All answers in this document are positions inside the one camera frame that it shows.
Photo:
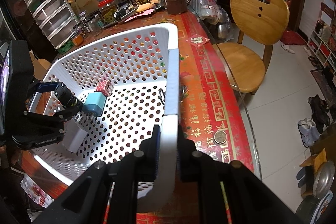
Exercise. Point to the yellow wrapped item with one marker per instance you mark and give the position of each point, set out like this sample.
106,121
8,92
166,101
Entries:
148,6

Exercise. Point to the clear plastic bag with bowls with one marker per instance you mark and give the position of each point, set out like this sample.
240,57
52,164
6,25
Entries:
210,11

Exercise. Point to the light blue charger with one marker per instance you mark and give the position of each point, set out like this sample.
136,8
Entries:
93,104

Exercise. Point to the red floor mat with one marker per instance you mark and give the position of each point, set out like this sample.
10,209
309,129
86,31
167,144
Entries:
292,37

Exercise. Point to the pair of grey slippers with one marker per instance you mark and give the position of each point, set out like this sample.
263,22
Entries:
307,132

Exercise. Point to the patterned round tray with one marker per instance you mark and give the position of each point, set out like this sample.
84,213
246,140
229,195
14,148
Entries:
324,208

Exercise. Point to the wooden chair with slot hole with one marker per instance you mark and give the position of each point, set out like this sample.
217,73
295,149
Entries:
252,61

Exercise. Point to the black shoes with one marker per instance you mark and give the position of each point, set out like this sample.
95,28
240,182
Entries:
319,108

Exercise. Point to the round metal lid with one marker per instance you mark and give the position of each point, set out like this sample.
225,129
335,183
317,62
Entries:
323,179

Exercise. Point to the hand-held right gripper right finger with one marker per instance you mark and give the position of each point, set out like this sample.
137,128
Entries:
179,163

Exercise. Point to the white shelf with goods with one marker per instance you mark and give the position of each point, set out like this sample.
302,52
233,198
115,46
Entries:
324,40

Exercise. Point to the black charger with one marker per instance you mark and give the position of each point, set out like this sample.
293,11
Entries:
64,95

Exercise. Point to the empty glass jar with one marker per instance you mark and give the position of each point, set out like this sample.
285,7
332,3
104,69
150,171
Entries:
92,23

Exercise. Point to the red square sticker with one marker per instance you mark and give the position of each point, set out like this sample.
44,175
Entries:
198,40

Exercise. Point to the small dotted charger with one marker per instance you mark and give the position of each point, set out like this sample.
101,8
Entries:
103,87

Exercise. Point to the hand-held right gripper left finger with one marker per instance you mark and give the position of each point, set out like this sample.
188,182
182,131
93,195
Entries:
156,150

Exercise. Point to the white slipper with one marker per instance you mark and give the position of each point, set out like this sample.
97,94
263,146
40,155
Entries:
287,48

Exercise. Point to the white charger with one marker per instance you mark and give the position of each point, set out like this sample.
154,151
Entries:
74,134

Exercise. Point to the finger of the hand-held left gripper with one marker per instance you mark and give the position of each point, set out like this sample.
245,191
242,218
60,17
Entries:
44,86
68,111

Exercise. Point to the metal coin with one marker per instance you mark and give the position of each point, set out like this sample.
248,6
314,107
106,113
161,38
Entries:
220,137

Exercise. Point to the brown mug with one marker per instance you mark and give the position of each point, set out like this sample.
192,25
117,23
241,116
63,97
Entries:
174,1

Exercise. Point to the white perforated plastic basket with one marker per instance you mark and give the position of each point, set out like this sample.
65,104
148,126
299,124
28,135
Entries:
172,108

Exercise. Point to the red printed tablecloth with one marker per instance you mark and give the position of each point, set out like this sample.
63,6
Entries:
207,98

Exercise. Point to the white and red plastic bag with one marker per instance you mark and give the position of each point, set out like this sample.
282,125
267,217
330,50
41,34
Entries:
34,191

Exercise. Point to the small orange jar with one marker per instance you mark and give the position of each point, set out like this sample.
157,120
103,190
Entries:
77,39

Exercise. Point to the small wooden stool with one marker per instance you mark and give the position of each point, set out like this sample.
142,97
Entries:
315,161

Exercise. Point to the glass pickle jar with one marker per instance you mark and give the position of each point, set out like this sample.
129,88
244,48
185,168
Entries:
107,12

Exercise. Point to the stacked white food cover tower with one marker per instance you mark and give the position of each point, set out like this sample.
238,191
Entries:
50,12

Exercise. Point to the blue slippers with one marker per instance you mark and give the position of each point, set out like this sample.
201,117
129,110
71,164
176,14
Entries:
302,178

